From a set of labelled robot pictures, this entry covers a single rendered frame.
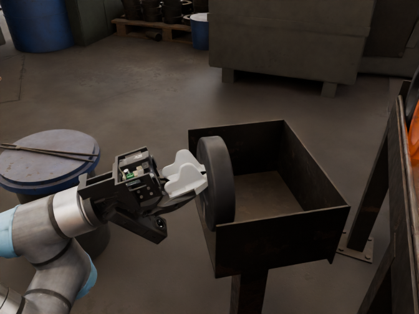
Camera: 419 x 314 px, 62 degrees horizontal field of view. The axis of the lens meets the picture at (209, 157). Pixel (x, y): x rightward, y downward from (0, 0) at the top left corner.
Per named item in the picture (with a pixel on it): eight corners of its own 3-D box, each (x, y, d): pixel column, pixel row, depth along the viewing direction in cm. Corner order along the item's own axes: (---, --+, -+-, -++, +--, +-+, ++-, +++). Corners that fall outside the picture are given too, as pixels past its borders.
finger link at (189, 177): (217, 158, 51) (157, 179, 51) (226, 186, 54) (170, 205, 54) (212, 146, 53) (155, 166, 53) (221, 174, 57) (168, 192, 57)
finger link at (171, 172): (212, 146, 53) (155, 166, 53) (221, 174, 57) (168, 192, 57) (208, 135, 56) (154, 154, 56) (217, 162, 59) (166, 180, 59)
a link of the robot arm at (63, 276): (44, 324, 58) (5, 286, 52) (69, 268, 68) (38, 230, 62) (86, 319, 57) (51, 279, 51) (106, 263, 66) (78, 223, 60)
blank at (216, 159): (214, 120, 61) (195, 122, 60) (239, 167, 47) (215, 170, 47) (212, 192, 68) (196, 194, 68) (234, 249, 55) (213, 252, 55)
